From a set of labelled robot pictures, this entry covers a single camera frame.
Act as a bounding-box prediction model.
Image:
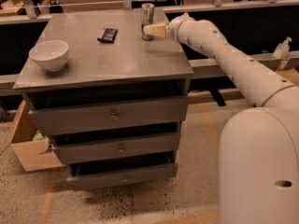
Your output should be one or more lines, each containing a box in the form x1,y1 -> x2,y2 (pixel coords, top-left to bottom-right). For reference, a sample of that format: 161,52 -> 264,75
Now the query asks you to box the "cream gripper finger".
143,22 -> 168,37

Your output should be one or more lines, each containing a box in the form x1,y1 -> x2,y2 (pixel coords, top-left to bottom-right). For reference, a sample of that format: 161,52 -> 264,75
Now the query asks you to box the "silver redbull can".
141,3 -> 154,40

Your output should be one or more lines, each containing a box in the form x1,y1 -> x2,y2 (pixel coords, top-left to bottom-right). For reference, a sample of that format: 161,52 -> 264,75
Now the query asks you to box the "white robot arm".
143,14 -> 299,224

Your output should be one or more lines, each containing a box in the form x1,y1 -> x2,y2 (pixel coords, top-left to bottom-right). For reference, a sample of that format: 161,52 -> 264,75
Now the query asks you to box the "white ceramic bowl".
29,40 -> 69,71

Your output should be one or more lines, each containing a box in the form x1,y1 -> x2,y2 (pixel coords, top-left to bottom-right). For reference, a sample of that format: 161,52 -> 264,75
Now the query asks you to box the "black snack bar packet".
97,28 -> 118,43

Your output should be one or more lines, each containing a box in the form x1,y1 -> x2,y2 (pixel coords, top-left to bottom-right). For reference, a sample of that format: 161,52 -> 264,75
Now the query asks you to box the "grey drawer cabinet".
14,10 -> 193,177

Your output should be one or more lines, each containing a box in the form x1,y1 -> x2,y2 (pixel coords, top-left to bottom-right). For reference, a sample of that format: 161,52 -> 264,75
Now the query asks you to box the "clear pump sanitizer bottle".
273,37 -> 292,59

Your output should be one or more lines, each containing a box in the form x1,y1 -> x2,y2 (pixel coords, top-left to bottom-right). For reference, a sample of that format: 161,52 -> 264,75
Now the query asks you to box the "grey metal railing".
0,0 -> 299,96

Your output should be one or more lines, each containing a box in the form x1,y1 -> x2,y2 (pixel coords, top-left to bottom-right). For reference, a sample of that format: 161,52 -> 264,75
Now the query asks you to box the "middle grey drawer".
53,132 -> 180,164

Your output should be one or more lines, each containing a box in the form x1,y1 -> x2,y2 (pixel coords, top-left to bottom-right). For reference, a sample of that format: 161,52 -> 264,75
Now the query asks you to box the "grey drawer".
67,163 -> 178,189
29,95 -> 188,135
53,132 -> 180,164

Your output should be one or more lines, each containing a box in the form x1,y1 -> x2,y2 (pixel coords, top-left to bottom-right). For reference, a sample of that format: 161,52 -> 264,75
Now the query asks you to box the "top grey drawer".
29,95 -> 188,135

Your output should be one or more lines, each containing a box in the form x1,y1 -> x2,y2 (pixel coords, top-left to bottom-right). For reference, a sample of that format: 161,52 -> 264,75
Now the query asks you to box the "bottom grey drawer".
67,163 -> 178,189

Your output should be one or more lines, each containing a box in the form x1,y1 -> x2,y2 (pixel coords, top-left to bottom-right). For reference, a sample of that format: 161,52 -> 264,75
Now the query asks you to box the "brown cardboard box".
0,101 -> 63,172

